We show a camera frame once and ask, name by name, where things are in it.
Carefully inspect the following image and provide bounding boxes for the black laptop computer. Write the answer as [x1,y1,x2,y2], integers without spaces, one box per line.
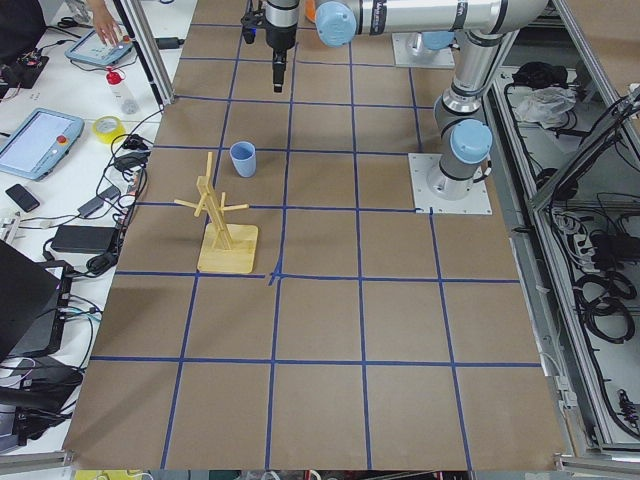
[1,242,72,360]

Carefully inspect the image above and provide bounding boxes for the blue teach pendant far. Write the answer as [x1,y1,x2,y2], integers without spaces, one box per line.
[65,30,133,67]

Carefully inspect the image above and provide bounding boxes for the coiled black cables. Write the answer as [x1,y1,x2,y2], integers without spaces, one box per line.
[574,272,639,346]

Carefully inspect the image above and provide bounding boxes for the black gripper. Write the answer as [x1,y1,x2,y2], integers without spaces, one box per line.
[241,0,299,93]

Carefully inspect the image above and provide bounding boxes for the crumpled white cloth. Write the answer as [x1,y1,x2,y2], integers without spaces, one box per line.
[514,87,576,128]

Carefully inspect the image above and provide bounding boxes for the black smartphone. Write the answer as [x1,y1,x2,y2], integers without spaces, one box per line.
[5,184,40,212]

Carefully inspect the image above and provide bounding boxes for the blue teach pendant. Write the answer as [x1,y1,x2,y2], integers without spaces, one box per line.
[1,108,85,181]
[65,30,133,67]

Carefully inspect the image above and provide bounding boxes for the small black charger brick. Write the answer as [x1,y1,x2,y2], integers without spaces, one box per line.
[155,37,184,50]

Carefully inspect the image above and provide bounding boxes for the black scissors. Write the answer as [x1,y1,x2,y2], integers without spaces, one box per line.
[57,16,78,29]

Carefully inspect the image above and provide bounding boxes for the blue teach pendant near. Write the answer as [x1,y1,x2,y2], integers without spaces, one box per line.
[1,108,85,181]

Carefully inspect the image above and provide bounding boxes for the yellow tape roll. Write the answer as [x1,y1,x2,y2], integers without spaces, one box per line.
[92,115,126,144]

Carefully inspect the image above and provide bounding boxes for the translucent white plastic cup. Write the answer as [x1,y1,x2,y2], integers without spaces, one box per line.
[229,141,257,178]

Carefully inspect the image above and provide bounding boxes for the wooden cup tree stand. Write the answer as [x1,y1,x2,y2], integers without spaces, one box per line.
[174,152,259,274]

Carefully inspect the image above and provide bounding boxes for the red-capped squeeze bottle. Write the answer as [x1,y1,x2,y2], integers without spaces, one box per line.
[106,67,139,115]

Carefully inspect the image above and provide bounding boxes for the orange can-shaped container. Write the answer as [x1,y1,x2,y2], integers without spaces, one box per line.
[305,0,316,23]

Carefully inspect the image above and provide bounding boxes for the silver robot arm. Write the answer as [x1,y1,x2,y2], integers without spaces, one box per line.
[314,0,546,200]
[408,31,456,55]

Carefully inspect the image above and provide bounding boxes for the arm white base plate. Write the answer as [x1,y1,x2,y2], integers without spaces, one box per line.
[408,153,492,215]
[392,31,455,70]

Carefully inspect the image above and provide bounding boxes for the aluminium frame post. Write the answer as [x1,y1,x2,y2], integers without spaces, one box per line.
[113,0,175,109]

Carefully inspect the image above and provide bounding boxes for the black power adapter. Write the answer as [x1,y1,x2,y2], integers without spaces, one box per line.
[51,225,117,254]

